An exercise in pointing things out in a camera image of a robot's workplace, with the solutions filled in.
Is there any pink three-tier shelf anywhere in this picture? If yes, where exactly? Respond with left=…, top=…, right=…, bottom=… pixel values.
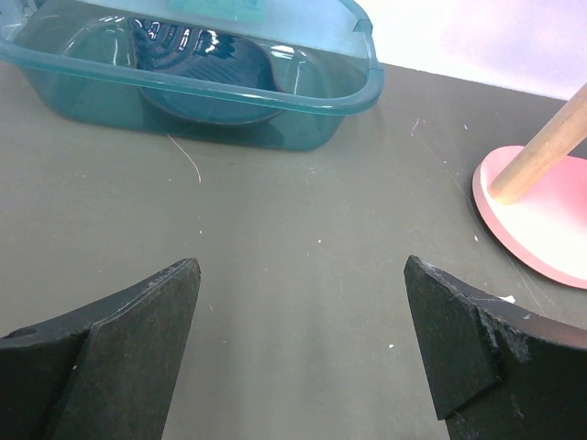
left=472, top=88, right=586, bottom=289

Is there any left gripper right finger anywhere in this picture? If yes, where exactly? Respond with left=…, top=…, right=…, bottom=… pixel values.
left=404, top=256, right=586, bottom=439

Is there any teal plastic bin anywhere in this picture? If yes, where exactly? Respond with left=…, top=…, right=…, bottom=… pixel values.
left=1, top=1, right=384, bottom=151

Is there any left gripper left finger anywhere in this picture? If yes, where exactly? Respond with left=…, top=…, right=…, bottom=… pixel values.
left=1, top=258, right=201, bottom=439

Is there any dark blue bowl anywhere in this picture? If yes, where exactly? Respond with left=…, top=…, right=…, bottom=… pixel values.
left=127, top=17, right=282, bottom=126

